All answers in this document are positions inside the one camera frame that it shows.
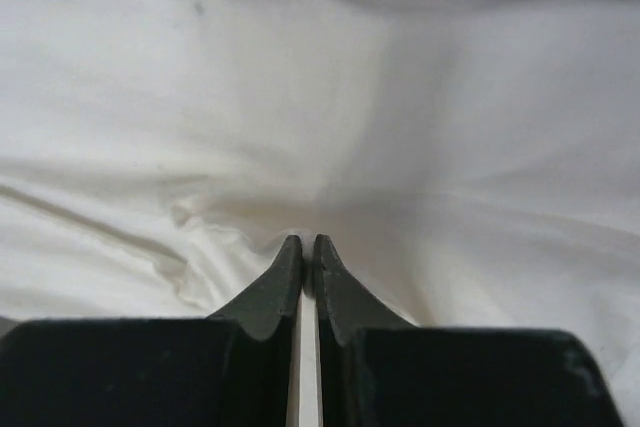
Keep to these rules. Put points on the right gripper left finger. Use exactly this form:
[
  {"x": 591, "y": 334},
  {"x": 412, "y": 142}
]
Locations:
[{"x": 271, "y": 298}]

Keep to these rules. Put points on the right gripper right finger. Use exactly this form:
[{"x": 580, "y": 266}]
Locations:
[{"x": 344, "y": 305}]

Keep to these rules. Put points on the white t shirt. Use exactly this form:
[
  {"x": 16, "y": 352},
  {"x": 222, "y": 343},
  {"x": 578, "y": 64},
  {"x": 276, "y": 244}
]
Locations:
[{"x": 475, "y": 162}]

